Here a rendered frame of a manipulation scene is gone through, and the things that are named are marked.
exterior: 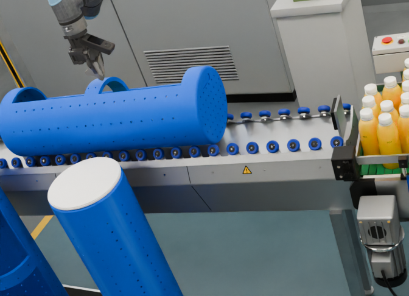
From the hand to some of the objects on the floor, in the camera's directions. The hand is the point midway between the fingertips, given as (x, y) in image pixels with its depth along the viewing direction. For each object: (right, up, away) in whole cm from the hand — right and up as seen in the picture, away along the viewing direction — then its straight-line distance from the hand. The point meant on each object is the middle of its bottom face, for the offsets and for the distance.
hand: (103, 77), depth 242 cm
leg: (+105, -98, +33) cm, 147 cm away
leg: (+109, -90, +43) cm, 148 cm away
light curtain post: (-14, -82, +120) cm, 146 cm away
